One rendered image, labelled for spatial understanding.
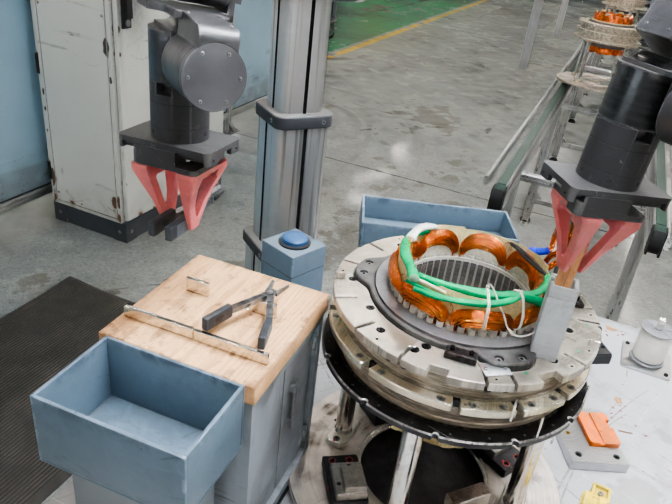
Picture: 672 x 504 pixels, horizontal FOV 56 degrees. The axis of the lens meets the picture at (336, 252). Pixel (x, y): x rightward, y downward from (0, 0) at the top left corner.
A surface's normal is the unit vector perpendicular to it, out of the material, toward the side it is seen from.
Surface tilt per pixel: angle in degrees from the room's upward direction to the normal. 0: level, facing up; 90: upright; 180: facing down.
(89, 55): 90
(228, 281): 0
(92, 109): 90
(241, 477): 90
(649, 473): 0
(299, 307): 0
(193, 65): 89
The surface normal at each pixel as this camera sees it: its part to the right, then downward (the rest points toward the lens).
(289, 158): 0.47, 0.47
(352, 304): 0.11, -0.87
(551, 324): -0.33, 0.43
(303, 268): 0.71, 0.40
